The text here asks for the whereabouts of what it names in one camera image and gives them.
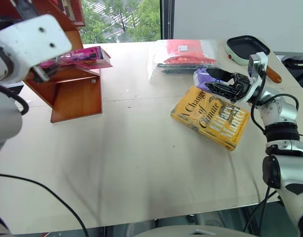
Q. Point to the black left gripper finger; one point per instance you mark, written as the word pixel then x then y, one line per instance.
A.
pixel 41 74
pixel 27 8

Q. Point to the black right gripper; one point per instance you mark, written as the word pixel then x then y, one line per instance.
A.
pixel 241 85

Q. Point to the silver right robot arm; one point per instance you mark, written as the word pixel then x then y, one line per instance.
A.
pixel 290 172

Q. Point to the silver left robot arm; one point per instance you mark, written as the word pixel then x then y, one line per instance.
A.
pixel 3 116

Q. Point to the yellow hardcover book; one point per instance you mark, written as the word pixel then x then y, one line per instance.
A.
pixel 210 121

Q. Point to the wooden bookshelf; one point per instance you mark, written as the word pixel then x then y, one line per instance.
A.
pixel 77 98

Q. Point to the purple cloth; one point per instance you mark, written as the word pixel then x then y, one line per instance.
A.
pixel 200 79

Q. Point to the red folded fabric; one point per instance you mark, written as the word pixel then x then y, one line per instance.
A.
pixel 190 55

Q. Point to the black flat strips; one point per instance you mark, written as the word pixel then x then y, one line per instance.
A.
pixel 181 69

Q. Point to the small cream electric pan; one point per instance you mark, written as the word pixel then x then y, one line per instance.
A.
pixel 245 47

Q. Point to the pink magenta box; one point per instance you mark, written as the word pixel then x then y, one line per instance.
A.
pixel 92 58

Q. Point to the clear plastic bag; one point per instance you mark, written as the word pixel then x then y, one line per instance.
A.
pixel 156 56

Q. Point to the black chair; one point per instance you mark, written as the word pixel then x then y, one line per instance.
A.
pixel 298 69

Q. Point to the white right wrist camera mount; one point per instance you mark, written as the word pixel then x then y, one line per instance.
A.
pixel 257 74

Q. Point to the black window frame post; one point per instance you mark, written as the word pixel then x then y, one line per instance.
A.
pixel 167 19

